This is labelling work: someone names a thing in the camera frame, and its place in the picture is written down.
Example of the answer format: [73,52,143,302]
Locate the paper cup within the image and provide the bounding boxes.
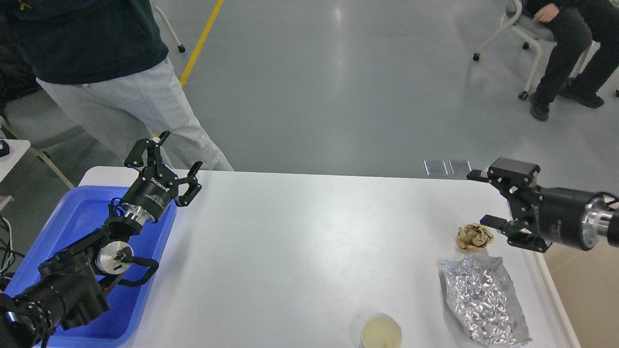
[359,313,403,348]

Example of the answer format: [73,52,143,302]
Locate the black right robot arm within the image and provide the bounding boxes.
[466,157,619,253]

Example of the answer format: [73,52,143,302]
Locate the white rolling chair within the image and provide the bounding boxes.
[473,0,600,101]

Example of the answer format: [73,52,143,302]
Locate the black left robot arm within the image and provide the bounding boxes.
[1,131,202,348]

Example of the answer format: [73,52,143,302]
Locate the standing person grey trousers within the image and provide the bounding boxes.
[1,0,233,171]

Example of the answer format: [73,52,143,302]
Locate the crumpled silver foil bag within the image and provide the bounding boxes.
[441,255,532,348]

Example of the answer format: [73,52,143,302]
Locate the crumpled brown paper ball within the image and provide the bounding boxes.
[456,223,494,252]

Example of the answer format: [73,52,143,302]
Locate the white side table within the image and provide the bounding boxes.
[0,139,31,182]

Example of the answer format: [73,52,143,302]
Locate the right metal floor plate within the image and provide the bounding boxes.
[449,160,472,177]

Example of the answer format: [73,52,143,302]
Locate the white chair leg with caster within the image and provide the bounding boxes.
[152,6,186,53]

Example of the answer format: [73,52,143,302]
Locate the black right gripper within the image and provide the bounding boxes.
[467,157,611,253]

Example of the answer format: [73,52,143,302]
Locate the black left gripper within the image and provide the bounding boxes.
[120,131,203,224]

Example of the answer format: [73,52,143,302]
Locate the cables at left edge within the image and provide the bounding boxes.
[0,215,25,276]

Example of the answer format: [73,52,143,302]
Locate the beige plastic bin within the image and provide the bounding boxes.
[532,242,619,348]

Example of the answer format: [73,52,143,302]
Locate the seated person in black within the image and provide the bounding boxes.
[526,0,619,121]

